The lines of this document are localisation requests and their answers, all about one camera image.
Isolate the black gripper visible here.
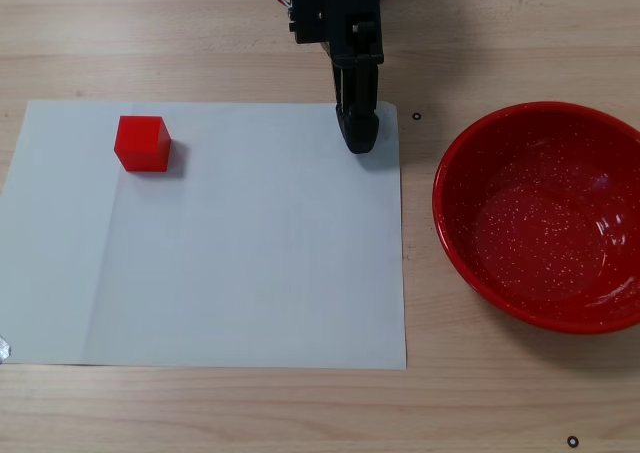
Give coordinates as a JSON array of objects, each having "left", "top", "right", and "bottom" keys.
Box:
[{"left": 286, "top": 0, "right": 386, "bottom": 155}]

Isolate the red cube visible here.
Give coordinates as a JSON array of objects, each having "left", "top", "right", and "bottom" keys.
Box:
[{"left": 113, "top": 115, "right": 172, "bottom": 173}]

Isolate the red speckled bowl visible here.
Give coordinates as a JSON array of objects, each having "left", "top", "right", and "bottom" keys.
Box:
[{"left": 432, "top": 101, "right": 640, "bottom": 335}]

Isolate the white paper sheet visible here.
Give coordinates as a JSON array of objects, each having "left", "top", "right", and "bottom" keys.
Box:
[{"left": 0, "top": 100, "right": 409, "bottom": 373}]

